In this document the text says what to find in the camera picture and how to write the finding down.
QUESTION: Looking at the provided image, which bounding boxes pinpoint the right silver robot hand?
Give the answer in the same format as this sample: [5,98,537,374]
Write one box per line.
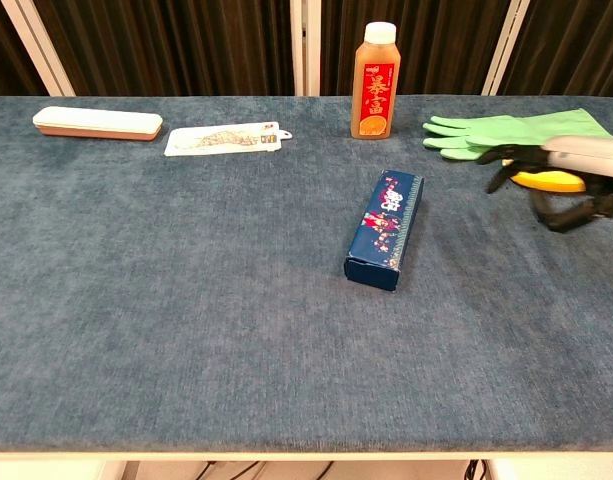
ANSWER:
[478,134,613,234]

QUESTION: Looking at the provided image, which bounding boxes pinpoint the blue printed cardboard box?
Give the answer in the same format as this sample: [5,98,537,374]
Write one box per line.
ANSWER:
[343,169,425,293]

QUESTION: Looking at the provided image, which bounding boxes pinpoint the yellow banana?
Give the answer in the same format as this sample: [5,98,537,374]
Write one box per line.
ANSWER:
[503,159,587,194]

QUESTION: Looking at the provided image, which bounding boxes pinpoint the green rubber glove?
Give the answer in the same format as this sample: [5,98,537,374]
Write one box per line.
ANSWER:
[422,108,613,162]

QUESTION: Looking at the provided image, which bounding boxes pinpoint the dark pleated curtain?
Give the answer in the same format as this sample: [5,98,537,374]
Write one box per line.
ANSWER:
[0,0,50,99]
[33,0,295,97]
[498,0,613,98]
[319,0,512,96]

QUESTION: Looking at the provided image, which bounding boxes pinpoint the orange juice bottle red label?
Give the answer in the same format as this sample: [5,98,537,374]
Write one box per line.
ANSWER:
[350,21,402,140]

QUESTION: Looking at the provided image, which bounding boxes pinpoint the white printed card package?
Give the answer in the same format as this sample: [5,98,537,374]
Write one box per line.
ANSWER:
[164,121,293,158]

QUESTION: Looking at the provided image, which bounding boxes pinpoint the blue table cloth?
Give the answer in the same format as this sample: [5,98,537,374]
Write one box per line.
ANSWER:
[0,94,613,454]

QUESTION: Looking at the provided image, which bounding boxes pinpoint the white and brown pencil case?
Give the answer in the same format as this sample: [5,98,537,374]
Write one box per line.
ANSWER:
[32,105,164,142]

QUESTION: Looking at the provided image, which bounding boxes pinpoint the white frame post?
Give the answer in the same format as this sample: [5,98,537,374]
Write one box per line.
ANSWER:
[0,0,76,97]
[289,0,322,97]
[480,0,531,96]

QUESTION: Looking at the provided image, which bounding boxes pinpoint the black cable bundle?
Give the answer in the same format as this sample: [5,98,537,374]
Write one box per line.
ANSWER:
[193,459,335,480]
[463,458,490,480]

